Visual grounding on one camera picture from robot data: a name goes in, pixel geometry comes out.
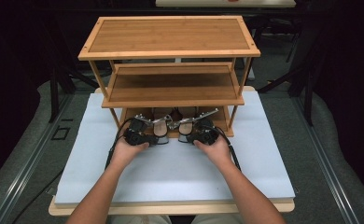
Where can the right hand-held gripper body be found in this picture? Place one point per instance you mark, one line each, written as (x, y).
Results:
(208, 132)

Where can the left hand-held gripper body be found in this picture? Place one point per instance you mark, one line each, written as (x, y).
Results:
(135, 133)

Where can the wooden three-tier shoe rack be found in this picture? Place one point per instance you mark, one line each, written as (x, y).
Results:
(170, 40)

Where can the person's right hand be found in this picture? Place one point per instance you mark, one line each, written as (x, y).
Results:
(216, 152)

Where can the person's left hand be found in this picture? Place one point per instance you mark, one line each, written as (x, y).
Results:
(125, 154)

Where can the white foam mat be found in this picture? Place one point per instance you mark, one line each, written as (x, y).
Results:
(177, 174)

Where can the black metal stand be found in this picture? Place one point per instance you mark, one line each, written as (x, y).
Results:
(55, 93)
(307, 90)

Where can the black square floor frame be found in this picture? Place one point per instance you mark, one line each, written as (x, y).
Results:
(60, 132)

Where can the aluminium floor rail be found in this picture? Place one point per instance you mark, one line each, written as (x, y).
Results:
(326, 161)
(24, 168)

